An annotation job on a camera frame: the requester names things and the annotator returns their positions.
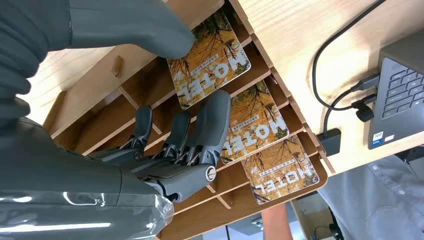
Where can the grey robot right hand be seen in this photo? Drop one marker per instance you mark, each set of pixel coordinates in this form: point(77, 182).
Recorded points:
point(66, 185)

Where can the small black hub box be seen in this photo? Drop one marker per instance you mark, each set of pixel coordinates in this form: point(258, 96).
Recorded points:
point(329, 143)

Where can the person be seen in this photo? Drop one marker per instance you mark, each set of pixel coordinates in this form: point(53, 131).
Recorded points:
point(381, 198)

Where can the wooden card rack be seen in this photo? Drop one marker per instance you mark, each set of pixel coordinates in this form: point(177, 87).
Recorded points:
point(109, 82)

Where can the grey laptop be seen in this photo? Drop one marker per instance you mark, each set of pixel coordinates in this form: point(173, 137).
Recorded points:
point(400, 99)

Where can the yellow hotel key card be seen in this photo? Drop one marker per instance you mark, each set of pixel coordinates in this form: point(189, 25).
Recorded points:
point(281, 172)
point(212, 66)
point(255, 126)

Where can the ribbed grey right arm sleeve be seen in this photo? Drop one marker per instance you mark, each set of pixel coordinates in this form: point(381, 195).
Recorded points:
point(20, 49)

